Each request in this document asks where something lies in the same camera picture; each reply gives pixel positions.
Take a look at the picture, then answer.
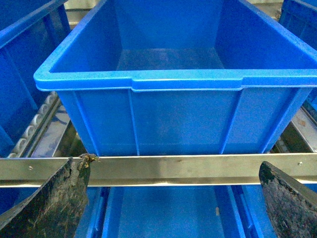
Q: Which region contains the blue bin with buttons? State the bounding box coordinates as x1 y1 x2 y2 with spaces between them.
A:
0 0 72 158

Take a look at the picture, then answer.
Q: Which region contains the white roller track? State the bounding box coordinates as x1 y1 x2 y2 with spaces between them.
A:
7 91 61 158

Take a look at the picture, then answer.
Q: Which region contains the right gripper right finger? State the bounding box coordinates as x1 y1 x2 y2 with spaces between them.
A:
259 161 317 238

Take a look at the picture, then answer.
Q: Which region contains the lower blue bin right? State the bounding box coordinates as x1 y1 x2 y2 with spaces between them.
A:
76 185 275 238

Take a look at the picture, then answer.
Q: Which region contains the steel front shelf rail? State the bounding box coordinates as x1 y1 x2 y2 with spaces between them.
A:
0 153 317 187

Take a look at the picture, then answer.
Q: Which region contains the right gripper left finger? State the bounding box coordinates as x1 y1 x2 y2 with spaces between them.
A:
0 154 99 238

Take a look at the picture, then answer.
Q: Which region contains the empty blue bin right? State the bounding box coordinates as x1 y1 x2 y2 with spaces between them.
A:
34 0 317 156

